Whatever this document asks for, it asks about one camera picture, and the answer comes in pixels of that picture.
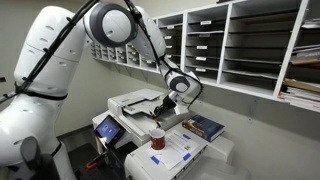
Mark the stack of papers and folders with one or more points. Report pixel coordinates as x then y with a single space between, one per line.
300 93

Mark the large white mail sorter shelf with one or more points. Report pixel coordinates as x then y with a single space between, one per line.
253 43

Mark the orange pen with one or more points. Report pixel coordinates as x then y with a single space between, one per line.
155 120

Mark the copier touchscreen panel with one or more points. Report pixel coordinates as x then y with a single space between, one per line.
108 130

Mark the red mug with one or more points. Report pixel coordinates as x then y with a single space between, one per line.
157 139

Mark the white printed paper sheet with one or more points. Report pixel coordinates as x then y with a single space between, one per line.
176 150

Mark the brown folders in shelf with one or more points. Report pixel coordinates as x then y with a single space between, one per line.
306 56

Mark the white shelf label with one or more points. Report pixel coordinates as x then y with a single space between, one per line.
205 22
200 58
201 47
200 70

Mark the blue hardcover book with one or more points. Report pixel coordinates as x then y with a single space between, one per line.
205 127

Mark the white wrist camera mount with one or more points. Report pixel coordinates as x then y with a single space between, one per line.
181 108

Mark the small grey mail sorter shelf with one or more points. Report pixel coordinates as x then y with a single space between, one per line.
121 55

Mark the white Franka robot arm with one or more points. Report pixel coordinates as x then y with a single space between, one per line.
46 50

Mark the white copier finisher unit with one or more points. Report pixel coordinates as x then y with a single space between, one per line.
216 150

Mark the blue tape piece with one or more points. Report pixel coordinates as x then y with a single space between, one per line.
187 136
187 156
155 160

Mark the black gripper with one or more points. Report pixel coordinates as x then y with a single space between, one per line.
168 102

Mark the white office copier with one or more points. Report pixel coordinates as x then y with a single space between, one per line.
140 100

